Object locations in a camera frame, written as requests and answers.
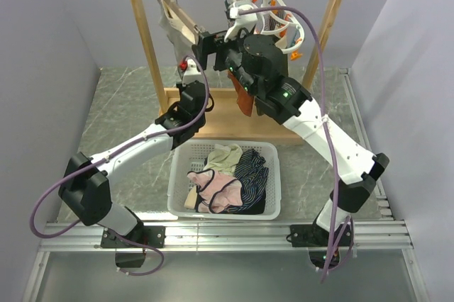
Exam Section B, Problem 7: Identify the white plastic laundry basket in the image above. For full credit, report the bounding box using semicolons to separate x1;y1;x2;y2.
167;140;281;220

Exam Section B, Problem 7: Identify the wooden clothes rack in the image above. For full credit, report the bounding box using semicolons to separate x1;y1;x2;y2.
131;0;342;144

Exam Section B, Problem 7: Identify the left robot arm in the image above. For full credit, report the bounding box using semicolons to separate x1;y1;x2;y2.
58;81;209;247

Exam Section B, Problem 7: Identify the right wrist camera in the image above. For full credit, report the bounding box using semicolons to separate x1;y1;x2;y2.
224;0;258;43

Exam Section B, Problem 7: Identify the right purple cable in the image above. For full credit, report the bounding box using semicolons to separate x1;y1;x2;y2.
240;6;355;284

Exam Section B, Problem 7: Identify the pink underwear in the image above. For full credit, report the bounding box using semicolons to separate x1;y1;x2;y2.
187;169;243;214

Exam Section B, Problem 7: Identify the orange white underwear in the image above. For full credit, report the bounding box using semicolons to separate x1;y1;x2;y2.
228;71;254;117

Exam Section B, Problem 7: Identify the olive green underwear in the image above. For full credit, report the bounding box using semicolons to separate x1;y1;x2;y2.
255;101;269;116

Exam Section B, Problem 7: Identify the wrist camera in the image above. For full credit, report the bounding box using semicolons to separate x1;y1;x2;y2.
224;0;258;43
177;58;204;85

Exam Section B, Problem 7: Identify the pale yellow underwear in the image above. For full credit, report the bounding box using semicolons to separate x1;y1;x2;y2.
204;143;243;177

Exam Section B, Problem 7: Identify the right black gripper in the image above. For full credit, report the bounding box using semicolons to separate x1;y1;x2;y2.
190;27;258;97

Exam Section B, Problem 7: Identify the beige underwear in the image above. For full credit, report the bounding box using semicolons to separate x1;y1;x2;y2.
157;0;197;63

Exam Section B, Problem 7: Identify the wooden clip hanger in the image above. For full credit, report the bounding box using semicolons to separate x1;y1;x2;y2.
160;0;205;40

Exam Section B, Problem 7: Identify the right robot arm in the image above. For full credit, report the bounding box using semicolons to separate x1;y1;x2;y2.
192;28;389;245

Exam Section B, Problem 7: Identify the purple cable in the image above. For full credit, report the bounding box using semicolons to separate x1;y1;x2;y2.
29;54;208;276
240;6;355;284

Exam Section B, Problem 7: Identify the white round clip hanger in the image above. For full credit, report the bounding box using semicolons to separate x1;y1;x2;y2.
226;0;305;61

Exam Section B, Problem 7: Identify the dark striped underwear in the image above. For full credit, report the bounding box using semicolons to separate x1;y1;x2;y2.
227;149;269;215

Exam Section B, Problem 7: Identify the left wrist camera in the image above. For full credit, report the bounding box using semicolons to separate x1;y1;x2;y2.
177;58;204;85

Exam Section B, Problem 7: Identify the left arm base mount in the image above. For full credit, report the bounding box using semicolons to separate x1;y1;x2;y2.
99;225;166;276

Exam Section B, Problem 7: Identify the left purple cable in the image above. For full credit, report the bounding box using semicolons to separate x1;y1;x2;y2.
29;54;208;276

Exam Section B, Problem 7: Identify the aluminium rail frame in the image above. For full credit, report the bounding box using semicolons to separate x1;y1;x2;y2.
21;67;430;302

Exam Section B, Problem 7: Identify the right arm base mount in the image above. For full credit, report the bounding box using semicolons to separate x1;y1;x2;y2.
286;222;354;270

